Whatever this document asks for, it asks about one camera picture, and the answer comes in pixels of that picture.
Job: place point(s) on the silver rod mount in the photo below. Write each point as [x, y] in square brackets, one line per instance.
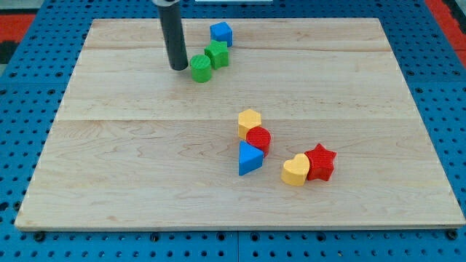
[165, 2]

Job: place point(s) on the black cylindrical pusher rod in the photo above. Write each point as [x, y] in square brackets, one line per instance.
[170, 18]

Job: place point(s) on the green cylinder block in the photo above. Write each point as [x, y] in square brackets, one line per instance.
[200, 68]

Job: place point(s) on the blue cube block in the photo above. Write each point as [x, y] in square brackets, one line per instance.
[222, 32]

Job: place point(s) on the green star block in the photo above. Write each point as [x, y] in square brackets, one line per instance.
[218, 53]

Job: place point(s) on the yellow hexagon block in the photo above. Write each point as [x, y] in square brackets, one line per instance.
[247, 120]

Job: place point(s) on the light wooden board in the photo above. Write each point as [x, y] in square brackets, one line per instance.
[137, 146]

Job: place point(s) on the red cylinder block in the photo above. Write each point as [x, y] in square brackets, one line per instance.
[260, 138]

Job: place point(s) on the blue triangle block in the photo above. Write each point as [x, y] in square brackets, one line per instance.
[250, 158]

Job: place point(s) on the yellow heart block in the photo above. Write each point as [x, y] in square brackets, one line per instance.
[295, 170]

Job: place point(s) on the red star block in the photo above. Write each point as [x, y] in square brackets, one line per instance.
[321, 163]

